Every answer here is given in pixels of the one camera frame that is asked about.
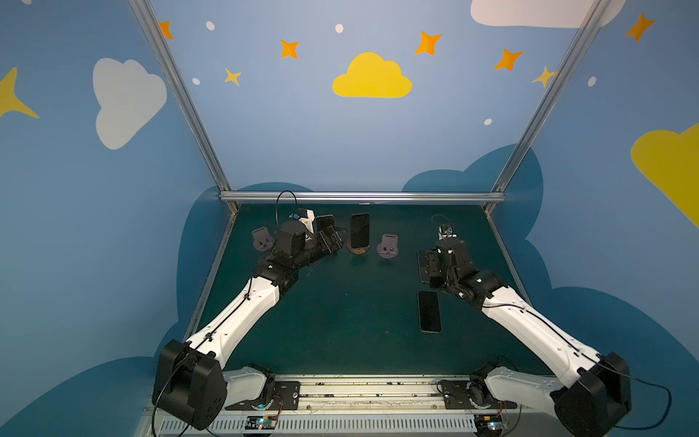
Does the light blue phone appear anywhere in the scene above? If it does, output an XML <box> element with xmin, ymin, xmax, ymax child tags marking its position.
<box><xmin>418</xmin><ymin>291</ymin><xmax>442</xmax><ymax>333</ymax></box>

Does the grey round stand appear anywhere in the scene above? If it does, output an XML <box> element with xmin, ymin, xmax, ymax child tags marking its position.
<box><xmin>251</xmin><ymin>227</ymin><xmax>276</xmax><ymax>252</ymax></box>
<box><xmin>377</xmin><ymin>234</ymin><xmax>399</xmax><ymax>260</ymax></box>

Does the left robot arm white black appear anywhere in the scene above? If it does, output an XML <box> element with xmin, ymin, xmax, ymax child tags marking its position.
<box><xmin>152</xmin><ymin>215</ymin><xmax>343</xmax><ymax>430</ymax></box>

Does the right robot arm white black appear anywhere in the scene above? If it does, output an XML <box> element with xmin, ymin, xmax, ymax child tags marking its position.
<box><xmin>420</xmin><ymin>236</ymin><xmax>632</xmax><ymax>436</ymax></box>

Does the pink-edged phone back left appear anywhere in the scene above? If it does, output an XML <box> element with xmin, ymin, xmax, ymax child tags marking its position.
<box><xmin>315</xmin><ymin>215</ymin><xmax>335</xmax><ymax>233</ymax></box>

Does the round wooden phone stand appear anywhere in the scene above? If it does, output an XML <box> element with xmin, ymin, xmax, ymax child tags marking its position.
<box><xmin>348</xmin><ymin>246</ymin><xmax>370</xmax><ymax>256</ymax></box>

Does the dark phone back middle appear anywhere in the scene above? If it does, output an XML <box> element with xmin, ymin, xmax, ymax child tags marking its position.
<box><xmin>349</xmin><ymin>213</ymin><xmax>371</xmax><ymax>251</ymax></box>

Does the right controller board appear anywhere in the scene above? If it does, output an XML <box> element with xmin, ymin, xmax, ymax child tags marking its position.
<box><xmin>473</xmin><ymin>415</ymin><xmax>505</xmax><ymax>437</ymax></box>

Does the controller board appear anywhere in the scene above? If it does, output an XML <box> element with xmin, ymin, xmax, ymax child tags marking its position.
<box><xmin>244</xmin><ymin>416</ymin><xmax>278</xmax><ymax>432</ymax></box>
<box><xmin>473</xmin><ymin>415</ymin><xmax>505</xmax><ymax>437</ymax></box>

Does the left controller board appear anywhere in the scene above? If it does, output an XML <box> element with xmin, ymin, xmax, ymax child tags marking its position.
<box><xmin>244</xmin><ymin>416</ymin><xmax>278</xmax><ymax>432</ymax></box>

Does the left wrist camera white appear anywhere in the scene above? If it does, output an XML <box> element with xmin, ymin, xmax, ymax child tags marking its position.
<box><xmin>294</xmin><ymin>208</ymin><xmax>315</xmax><ymax>234</ymax></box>

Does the horizontal aluminium frame bar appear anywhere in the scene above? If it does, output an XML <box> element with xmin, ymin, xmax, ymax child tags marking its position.
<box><xmin>220</xmin><ymin>190</ymin><xmax>506</xmax><ymax>204</ymax></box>

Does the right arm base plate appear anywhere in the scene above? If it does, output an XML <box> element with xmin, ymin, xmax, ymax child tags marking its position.
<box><xmin>436</xmin><ymin>380</ymin><xmax>518</xmax><ymax>410</ymax></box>

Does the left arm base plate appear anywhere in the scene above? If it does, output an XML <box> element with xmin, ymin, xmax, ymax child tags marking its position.
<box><xmin>224</xmin><ymin>381</ymin><xmax>301</xmax><ymax>412</ymax></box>

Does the aluminium mounting rail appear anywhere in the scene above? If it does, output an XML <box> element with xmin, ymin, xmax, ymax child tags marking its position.
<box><xmin>136</xmin><ymin>374</ymin><xmax>568</xmax><ymax>436</ymax></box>

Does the left aluminium frame post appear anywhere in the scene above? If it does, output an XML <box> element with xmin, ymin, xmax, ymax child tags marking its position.
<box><xmin>129</xmin><ymin>0</ymin><xmax>230</xmax><ymax>195</ymax></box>

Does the aluminium frame post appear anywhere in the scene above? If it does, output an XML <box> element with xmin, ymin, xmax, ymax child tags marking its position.
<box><xmin>483</xmin><ymin>0</ymin><xmax>613</xmax><ymax>217</ymax></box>
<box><xmin>129</xmin><ymin>0</ymin><xmax>230</xmax><ymax>195</ymax></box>

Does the right aluminium frame post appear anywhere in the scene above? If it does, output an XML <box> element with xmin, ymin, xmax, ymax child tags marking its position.
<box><xmin>483</xmin><ymin>0</ymin><xmax>613</xmax><ymax>217</ymax></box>

